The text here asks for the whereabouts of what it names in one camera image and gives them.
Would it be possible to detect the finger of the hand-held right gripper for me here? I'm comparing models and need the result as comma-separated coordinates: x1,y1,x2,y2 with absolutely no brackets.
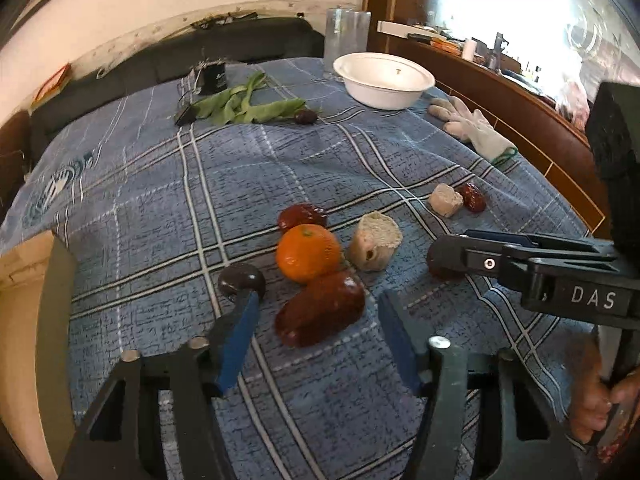
462,229,617,261
427,235,523,286

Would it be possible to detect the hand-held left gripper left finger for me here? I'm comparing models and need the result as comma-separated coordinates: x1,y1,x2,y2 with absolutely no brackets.
59,290,261,480

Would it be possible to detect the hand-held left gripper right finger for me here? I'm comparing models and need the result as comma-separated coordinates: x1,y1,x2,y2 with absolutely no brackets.
377,291,583,480

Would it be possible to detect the small red date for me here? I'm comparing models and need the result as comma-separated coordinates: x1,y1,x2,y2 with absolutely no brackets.
428,260,467,282
459,182,487,213

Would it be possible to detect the person's right hand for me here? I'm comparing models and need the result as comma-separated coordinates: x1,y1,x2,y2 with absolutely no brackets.
569,332,640,447

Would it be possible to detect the dark purple plum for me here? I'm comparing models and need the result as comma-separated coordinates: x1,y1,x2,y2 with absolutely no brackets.
217,263,267,302

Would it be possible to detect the small beige bread cube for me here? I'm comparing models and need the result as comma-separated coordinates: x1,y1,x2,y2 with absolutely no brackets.
428,183,465,219

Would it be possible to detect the large glossy red date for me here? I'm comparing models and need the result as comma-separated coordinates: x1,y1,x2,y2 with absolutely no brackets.
274,270,367,348

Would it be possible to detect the large beige bread chunk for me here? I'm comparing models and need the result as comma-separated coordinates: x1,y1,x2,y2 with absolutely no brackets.
347,211,404,272

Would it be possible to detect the orange mandarin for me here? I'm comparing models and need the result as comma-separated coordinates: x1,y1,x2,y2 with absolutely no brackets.
275,224,343,284

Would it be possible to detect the white work glove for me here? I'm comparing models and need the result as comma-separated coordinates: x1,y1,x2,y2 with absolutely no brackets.
428,97,519,165

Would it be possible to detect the wooden ledge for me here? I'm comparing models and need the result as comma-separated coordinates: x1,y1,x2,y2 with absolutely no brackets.
367,0,613,238

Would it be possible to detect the wrinkled dark red date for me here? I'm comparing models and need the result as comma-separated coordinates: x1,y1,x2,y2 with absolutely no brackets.
278,203,329,233

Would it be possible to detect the blue plaid tablecloth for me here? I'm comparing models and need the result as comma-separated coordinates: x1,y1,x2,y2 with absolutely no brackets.
0,56,608,480

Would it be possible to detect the white bowl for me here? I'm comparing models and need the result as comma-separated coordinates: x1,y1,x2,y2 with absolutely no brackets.
332,52,436,110

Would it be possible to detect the cardboard box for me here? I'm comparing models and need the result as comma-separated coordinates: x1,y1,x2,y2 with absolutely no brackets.
0,230,78,480

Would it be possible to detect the white flat box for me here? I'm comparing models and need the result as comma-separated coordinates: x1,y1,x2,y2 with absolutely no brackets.
376,20,435,38

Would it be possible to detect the green bean pod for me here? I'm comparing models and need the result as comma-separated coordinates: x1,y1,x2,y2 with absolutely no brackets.
231,71,268,120
234,98,307,124
190,85,248,126

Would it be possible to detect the clear glass cup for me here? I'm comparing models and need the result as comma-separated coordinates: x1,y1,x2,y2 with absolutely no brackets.
324,7,372,74

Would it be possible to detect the black charger block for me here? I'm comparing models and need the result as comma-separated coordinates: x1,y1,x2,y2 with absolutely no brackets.
199,61,228,95

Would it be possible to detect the red and yellow packet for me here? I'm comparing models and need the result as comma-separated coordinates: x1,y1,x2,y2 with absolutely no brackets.
31,62,72,106

